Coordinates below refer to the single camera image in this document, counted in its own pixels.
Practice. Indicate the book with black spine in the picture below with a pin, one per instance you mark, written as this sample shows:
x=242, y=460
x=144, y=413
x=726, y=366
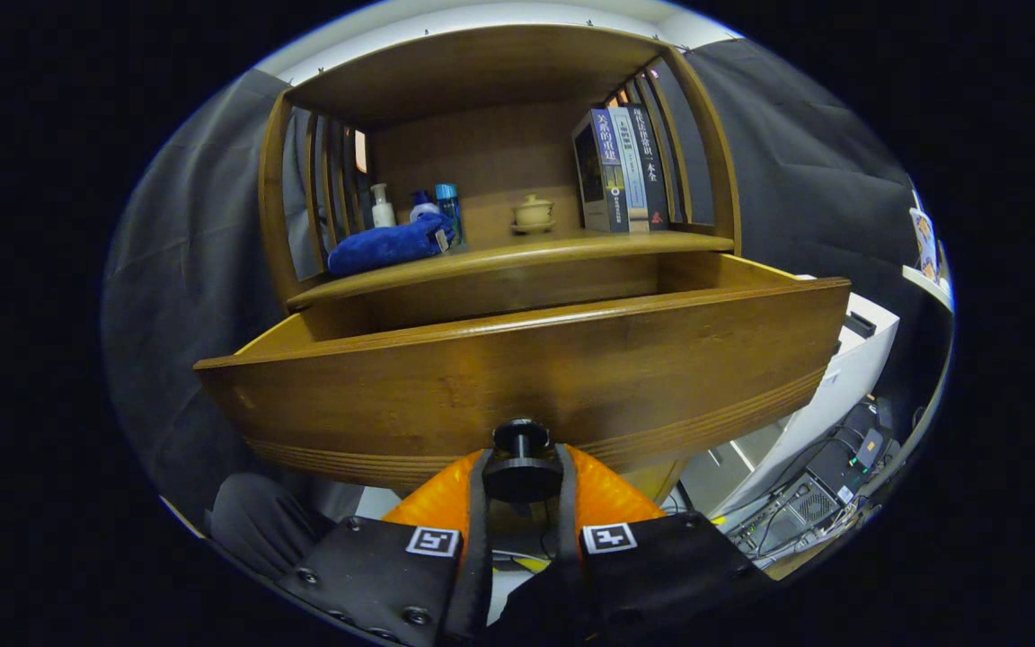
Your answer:
x=652, y=171

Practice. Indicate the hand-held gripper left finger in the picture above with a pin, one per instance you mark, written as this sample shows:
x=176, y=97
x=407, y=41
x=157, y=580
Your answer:
x=479, y=539

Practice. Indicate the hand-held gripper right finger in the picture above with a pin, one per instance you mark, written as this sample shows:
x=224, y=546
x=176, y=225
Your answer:
x=569, y=521

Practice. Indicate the book with pale spine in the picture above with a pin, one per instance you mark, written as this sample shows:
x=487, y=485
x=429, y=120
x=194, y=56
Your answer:
x=632, y=171

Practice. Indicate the wooden drawer with black knob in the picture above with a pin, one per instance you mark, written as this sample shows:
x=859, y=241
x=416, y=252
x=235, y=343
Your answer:
x=526, y=377

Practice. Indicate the white pump bottle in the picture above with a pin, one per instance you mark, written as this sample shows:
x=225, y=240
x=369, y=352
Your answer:
x=383, y=214

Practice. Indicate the wooden cabinet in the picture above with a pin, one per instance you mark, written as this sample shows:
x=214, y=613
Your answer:
x=482, y=153

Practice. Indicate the white box cabinet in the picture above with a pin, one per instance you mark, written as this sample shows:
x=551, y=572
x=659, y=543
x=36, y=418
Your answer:
x=841, y=377

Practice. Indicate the small black box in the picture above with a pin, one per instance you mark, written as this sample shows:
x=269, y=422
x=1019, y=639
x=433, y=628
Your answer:
x=859, y=323

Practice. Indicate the blue towel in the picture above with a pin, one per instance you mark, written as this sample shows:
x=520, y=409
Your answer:
x=383, y=247

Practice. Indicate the book with blue spine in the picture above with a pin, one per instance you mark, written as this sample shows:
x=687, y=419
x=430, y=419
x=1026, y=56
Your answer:
x=594, y=180

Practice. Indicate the patterned paper cup with straw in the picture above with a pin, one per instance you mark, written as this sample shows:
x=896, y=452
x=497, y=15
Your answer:
x=924, y=243

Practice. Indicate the white lotion bottle blue cap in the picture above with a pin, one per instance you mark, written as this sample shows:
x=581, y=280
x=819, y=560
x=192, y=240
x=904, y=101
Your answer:
x=423, y=211

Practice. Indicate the wooden countertop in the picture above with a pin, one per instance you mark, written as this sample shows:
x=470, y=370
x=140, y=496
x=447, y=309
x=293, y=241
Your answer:
x=553, y=244

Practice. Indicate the beige lidded teacup with saucer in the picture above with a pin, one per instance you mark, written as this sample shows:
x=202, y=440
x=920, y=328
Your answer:
x=534, y=216

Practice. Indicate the grey mesh computer case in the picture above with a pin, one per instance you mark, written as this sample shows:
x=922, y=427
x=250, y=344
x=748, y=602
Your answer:
x=805, y=508

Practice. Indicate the white side shelf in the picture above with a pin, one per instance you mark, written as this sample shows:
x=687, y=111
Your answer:
x=926, y=283

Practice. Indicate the teal transparent bottle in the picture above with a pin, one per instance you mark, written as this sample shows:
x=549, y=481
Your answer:
x=448, y=211

